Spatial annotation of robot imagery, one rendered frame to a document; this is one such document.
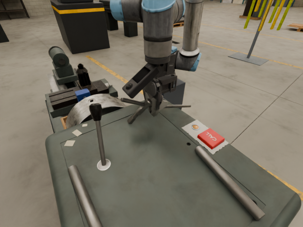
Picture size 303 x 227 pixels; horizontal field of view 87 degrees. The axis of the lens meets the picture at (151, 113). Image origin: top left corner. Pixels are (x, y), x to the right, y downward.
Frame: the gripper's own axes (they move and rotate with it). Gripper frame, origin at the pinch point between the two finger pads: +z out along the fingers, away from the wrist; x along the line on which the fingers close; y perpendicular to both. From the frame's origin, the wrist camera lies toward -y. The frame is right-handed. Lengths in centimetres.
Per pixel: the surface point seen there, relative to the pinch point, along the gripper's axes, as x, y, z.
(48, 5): 1468, 129, 68
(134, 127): 0.1, -7.0, 3.0
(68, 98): 82, -20, 31
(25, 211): 77, -89, 128
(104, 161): -8.1, -20.7, 1.7
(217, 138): -19.8, 11.3, 1.9
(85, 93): 58, -11, 18
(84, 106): 25.7, -17.5, 5.6
